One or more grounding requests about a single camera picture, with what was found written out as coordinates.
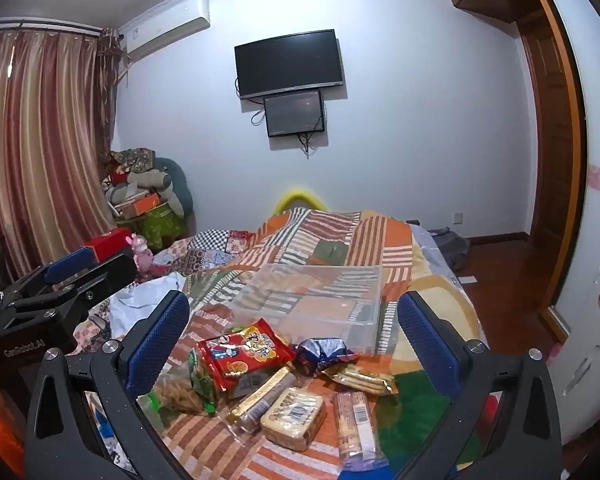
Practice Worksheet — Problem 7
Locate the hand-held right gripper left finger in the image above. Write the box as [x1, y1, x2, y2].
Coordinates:
[25, 290, 191, 480]

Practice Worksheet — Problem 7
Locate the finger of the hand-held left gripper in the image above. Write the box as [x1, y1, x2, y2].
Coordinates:
[0, 246, 98, 306]
[45, 253, 138, 321]

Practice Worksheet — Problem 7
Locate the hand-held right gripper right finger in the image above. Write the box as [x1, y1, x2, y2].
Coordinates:
[397, 290, 563, 480]

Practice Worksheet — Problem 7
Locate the green snack packet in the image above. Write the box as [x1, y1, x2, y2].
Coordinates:
[137, 347, 218, 416]

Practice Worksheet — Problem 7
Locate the yellow cracker packet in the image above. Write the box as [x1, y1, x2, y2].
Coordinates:
[327, 362, 398, 397]

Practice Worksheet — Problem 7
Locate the red snack packet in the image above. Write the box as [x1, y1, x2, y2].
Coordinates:
[197, 317, 296, 393]

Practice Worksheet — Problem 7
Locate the clear cracker tube packet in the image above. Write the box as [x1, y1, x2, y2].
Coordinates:
[331, 391, 388, 471]

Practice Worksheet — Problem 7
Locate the blue snack packet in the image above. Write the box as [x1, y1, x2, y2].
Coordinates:
[291, 337, 360, 376]

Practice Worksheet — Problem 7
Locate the long gold biscuit packet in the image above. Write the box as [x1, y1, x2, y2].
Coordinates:
[225, 366, 293, 433]

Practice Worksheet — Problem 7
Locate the clear plastic storage bin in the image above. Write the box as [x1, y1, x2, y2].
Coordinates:
[227, 262, 385, 356]

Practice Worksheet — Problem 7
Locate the square cake packet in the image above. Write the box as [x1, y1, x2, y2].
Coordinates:
[260, 386, 327, 452]

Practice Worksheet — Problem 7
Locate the red box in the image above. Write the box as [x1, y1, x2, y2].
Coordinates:
[80, 227, 133, 263]

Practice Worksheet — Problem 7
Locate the pink plush toy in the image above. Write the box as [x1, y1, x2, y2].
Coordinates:
[127, 234, 153, 273]

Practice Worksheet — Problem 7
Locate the white cloth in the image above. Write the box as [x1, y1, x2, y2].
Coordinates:
[111, 274, 186, 311]

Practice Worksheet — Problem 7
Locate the green bag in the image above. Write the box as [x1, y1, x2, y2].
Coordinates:
[142, 205, 188, 251]

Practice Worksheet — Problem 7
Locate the orange box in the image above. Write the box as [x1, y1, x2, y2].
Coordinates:
[115, 191, 163, 220]

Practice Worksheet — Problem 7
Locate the grey bag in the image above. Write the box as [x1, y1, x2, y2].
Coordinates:
[427, 227, 471, 271]

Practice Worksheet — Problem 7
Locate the patterned cloth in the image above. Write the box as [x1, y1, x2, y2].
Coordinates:
[111, 147, 157, 176]

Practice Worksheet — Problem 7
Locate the striped red curtain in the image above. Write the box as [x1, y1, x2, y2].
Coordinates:
[0, 25, 126, 286]

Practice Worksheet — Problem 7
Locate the yellow object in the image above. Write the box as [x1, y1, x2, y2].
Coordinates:
[272, 189, 328, 213]

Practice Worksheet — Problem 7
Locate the wooden door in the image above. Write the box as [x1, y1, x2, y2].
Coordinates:
[517, 0, 588, 346]

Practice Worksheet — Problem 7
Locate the small black monitor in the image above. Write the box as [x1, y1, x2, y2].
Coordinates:
[263, 90, 327, 138]

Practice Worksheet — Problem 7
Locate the white air conditioner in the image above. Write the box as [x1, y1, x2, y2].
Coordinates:
[119, 0, 212, 63]

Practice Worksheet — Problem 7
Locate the black cable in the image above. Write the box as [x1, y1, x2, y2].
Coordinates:
[297, 130, 328, 158]

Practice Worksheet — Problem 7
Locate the white curtain rail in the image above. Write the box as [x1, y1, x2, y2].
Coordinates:
[0, 16, 103, 37]

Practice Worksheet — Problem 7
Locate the black wall television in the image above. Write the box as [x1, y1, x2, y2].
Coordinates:
[234, 29, 345, 101]

